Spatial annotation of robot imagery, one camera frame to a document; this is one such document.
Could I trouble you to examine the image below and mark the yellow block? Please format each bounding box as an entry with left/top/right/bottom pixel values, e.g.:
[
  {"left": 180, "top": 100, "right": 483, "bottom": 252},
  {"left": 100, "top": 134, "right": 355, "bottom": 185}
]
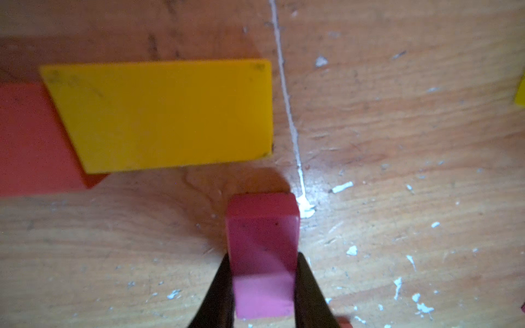
[
  {"left": 514, "top": 75, "right": 525, "bottom": 108},
  {"left": 39, "top": 59, "right": 273, "bottom": 174}
]

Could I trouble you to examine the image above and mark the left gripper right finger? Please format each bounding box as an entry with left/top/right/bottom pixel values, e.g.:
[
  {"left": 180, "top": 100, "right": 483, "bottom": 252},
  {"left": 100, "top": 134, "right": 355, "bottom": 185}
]
[{"left": 294, "top": 252, "right": 340, "bottom": 328}]

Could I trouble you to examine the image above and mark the magenta block top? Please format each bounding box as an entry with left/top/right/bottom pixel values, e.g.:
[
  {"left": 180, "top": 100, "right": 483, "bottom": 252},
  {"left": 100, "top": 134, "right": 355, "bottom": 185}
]
[{"left": 226, "top": 193, "right": 300, "bottom": 319}]

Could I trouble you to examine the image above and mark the red block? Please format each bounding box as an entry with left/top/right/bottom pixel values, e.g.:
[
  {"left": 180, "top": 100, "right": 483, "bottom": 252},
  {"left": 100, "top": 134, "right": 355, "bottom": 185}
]
[{"left": 1, "top": 83, "right": 105, "bottom": 197}]

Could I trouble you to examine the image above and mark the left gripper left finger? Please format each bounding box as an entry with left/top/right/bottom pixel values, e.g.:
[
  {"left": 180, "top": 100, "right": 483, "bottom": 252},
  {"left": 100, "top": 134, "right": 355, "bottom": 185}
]
[{"left": 188, "top": 254, "right": 235, "bottom": 328}]

